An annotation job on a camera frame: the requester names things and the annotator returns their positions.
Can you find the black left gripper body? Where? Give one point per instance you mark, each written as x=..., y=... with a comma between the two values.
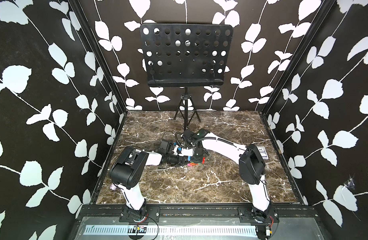
x=174, y=160

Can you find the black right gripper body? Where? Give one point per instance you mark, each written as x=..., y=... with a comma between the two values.
x=197, y=157

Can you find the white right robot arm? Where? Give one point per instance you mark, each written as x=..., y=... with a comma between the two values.
x=248, y=158

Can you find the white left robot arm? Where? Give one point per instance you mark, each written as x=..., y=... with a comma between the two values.
x=128, y=168

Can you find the playing card box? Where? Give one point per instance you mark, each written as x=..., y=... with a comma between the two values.
x=263, y=153

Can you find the black music stand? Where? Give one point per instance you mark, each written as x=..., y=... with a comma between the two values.
x=185, y=55

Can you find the white perforated strip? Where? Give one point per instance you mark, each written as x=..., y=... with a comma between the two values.
x=152, y=230

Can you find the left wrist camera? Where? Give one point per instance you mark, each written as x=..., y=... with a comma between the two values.
x=177, y=150

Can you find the black front rail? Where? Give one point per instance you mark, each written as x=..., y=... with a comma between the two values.
x=244, y=212

